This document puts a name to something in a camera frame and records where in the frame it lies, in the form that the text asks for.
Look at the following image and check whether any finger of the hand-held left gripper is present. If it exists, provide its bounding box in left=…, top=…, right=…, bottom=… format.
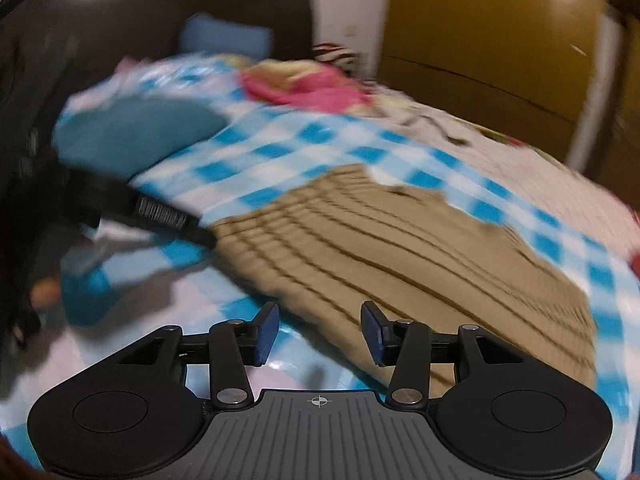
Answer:
left=182, top=222, right=217, bottom=250

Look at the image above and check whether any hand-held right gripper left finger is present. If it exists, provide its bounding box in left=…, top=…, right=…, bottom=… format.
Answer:
left=117, top=301, right=280, bottom=409

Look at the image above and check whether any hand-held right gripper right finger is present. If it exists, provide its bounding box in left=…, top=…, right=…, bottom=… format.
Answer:
left=361, top=301, right=526, bottom=408

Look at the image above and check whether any tan striped ribbed sweater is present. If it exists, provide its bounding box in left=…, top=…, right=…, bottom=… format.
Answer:
left=209, top=162, right=602, bottom=397

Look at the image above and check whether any teal pillow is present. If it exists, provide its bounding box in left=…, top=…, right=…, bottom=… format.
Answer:
left=52, top=94, right=227, bottom=173

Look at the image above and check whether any blue white checkered bed sheet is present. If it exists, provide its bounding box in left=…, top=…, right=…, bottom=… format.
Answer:
left=0, top=52, right=640, bottom=480

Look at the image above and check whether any dark wooden headboard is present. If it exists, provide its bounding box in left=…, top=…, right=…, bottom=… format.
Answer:
left=0, top=0, right=313, bottom=191

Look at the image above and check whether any pink floral blanket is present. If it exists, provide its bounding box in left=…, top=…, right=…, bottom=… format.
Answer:
left=239, top=59, right=373, bottom=113

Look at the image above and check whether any blue pillow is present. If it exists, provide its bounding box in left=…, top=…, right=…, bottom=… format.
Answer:
left=180, top=14, right=275, bottom=62

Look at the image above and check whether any white floral quilt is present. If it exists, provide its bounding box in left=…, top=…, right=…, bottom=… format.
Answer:
left=372, top=94, right=640, bottom=266

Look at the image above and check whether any red white striped cloth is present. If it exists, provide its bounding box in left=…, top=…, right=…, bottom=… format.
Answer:
left=312, top=42, right=360, bottom=70

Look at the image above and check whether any wooden wardrobe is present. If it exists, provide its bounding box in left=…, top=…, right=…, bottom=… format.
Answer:
left=375, top=0, right=640, bottom=178

